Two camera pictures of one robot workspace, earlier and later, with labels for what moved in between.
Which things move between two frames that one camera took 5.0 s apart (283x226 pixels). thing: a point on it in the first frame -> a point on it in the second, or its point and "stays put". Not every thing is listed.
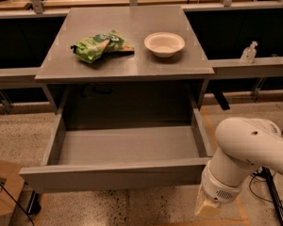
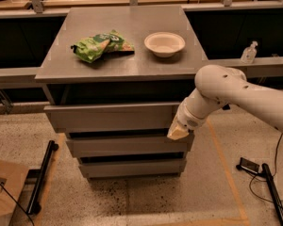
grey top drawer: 122,156 -> 111,117
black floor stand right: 274,195 stays put
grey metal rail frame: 220,68 stays put
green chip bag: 92,47 stays put
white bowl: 164,44 stays put
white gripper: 217,187 -> 189,119
